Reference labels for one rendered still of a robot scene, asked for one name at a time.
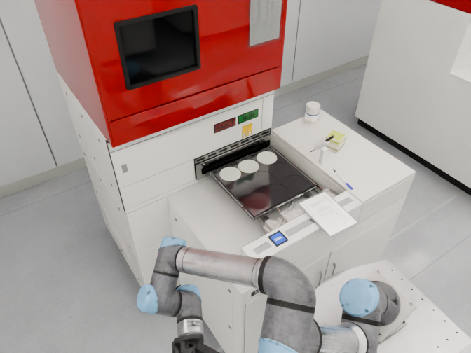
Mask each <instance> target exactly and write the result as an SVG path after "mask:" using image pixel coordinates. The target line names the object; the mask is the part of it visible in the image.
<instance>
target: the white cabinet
mask: <svg viewBox="0 0 471 353"><path fill-rule="evenodd" d="M406 197H407V195H405V196H404V197H402V198H400V199H398V200H397V201H395V202H393V203H392V204H390V205H388V206H387V207H385V208H383V209H382V210H380V211H379V212H376V213H375V214H373V215H372V216H370V217H369V218H367V219H365V220H363V221H362V222H360V223H359V224H357V225H356V226H355V227H354V228H352V229H350V230H349V231H347V232H345V233H344V234H342V235H340V236H338V237H337V238H335V239H334V240H332V241H331V242H328V243H327V244H325V245H324V246H322V247H320V248H319V249H317V250H315V251H314V252H312V253H311V254H309V255H307V256H305V257H304V258H302V259H301V260H299V261H297V262H296V263H294V264H293V265H295V266H296V267H297V268H298V269H300V270H301V271H302V272H303V273H304V274H305V275H306V276H307V278H308V279H309V280H310V282H311V284H312V286H313V288H314V290H316V288H318V287H319V285H321V283H323V282H324V281H325V280H326V278H328V277H330V276H332V275H334V274H335V273H337V272H340V271H343V270H347V269H351V268H356V267H359V266H362V265H367V264H370V263H375V262H378V261H381V259H382V256H383V253H384V251H385V248H386V246H387V244H388V241H389V239H390V236H391V234H392V231H393V228H394V227H395V224H396V222H397V219H398V216H399V215H400V212H401V209H402V206H403V204H404V201H405V199H406ZM168 208H169V213H170V221H171V226H172V234H173V237H177V238H180V239H183V240H185V241H186V246H187V247H193V248H198V249H206V248H205V247H204V246H203V244H202V243H201V242H200V240H199V239H198V238H197V237H196V235H195V234H194V233H193V231H192V230H191V229H190V227H189V226H188V225H187V224H186V222H185V221H184V219H183V218H182V217H181V216H180V215H179V213H178V212H177V210H176V209H175V208H174V207H173V206H172V204H171V203H170V201H169V200H168ZM179 278H180V283H181V285H184V284H187V285H189V284H193V285H195V286H197V287H198V288H199V290H200V297H201V300H202V303H201V307H202V315H203V320H204V321H205V323H206V324H207V326H208V327H209V329H210V330H211V332H212V333H213V335H214V336H215V338H216V339H217V341H218V343H219V344H220V345H221V347H222V349H223V350H224V351H225V353H258V348H259V339H260V335H261V328H262V324H263V320H264V313H265V308H266V301H267V297H268V295H265V294H262V293H260V292H259V290H258V289H256V288H252V289H250V290H249V291H247V292H245V293H244V294H242V295H241V293H240V292H239V291H238V290H237V288H236V287H235V286H234V285H233V284H232V283H229V282H223V281H219V280H215V279H209V278H205V277H199V276H195V275H189V274H185V273H182V272H180V273H179Z"/></svg>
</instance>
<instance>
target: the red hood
mask: <svg viewBox="0 0 471 353"><path fill-rule="evenodd" d="M34 3H35V5H36V9H37V11H38V14H39V18H40V21H41V24H42V27H43V30H44V34H45V36H46V40H47V42H48V46H49V48H50V52H51V55H52V58H53V61H54V64H55V68H56V70H57V72H58V74H59V75H60V76H61V77H62V79H63V80H64V82H65V83H66V84H67V86H68V87H69V89H70V90H71V91H72V92H73V94H74V96H75V97H76V98H77V100H78V101H79V102H80V104H81V105H82V107H83V108H84V109H85V110H86V112H87V113H88V115H89V116H90V117H91V119H92V120H93V122H94V123H95V124H96V126H97V127H98V128H99V130H100V132H101V133H102V134H103V135H104V137H105V138H106V140H107V141H108V142H109V144H110V145H111V147H112V148H115V147H117V146H120V145H123V144H126V143H128V142H131V141H134V140H136V139H140V138H142V137H145V136H148V135H150V134H153V133H156V132H160V131H162V130H165V129H168V128H170V127H173V126H176V125H179V124H181V123H185V122H187V121H190V120H193V119H195V118H199V117H201V116H204V115H207V114H209V113H212V112H215V111H218V110H220V109H224V108H226V107H228V106H232V105H234V104H237V103H240V102H244V101H245V100H248V99H251V98H254V97H257V96H259V95H263V94H265V93H267V92H271V91H273V90H277V89H279V88H280V82H281V74H282V58H283V49H284V41H285V25H286V16H287V0H34Z"/></svg>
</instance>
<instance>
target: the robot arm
mask: <svg viewBox="0 0 471 353"><path fill-rule="evenodd" d="M180 272H182V273H185V274H189V275H195V276H199V277H205V278H209V279H215V280H219V281H223V282H229V283H232V284H239V285H243V286H248V287H252V288H256V289H258V290H259V292H260V293H262V294H265V295H268V297H267V301H266V308H265V313H264V320H263V324H262V328H261V335H260V339H259V348H258V353H377V348H378V335H379V329H380V326H387V325H388V324H391V323H393V322H394V321H395V320H396V318H397V317H398V315H399V313H400V307H401V304H400V298H399V296H398V294H397V292H396V290H394V288H392V287H391V286H390V285H389V284H386V283H385V282H381V281H369V280H368V279H360V278H356V279H351V280H349V281H347V282H346V283H345V284H344V285H343V286H342V288H341V290H340V294H339V301H340V304H341V307H342V308H343V310H342V315H341V323H340V324H338V325H331V324H323V323H319V322H316V320H315V319H314V314H315V306H316V296H315V291H314V288H313V286H312V284H311V282H310V280H309V279H308V278H307V276H306V275H305V274H304V273H303V272H302V271H301V270H300V269H298V268H297V267H296V266H295V265H293V264H292V263H290V262H289V261H286V260H285V259H282V258H278V257H275V256H265V257H263V258H254V257H249V256H241V255H236V254H228V253H224V252H219V251H210V250H206V249H198V248H193V247H187V246H186V241H185V240H183V239H180V238H177V237H170V236H165V237H163V239H162V241H161V245H160V247H159V248H158V255H157V259H156V263H155V266H154V269H153V273H152V276H151V281H150V284H145V285H143V286H142V287H141V289H140V291H139V293H138V295H137V307H138V309H139V310H140V311H141V312H146V313H150V314H158V315H163V316H168V317H176V318H177V338H175V339H174V341H173V342H172V353H219V352H218V351H216V350H214V349H212V348H211V347H208V346H207V345H205V344H203V343H204V337H203V336H204V330H203V315H202V307H201V303H202V300H201V297H200V290H199V288H198V287H197V286H195V285H193V284H189V285H187V284H184V285H181V286H179V287H178V288H177V289H176V285H177V280H178V277H179V273H180ZM175 289H176V290H175Z"/></svg>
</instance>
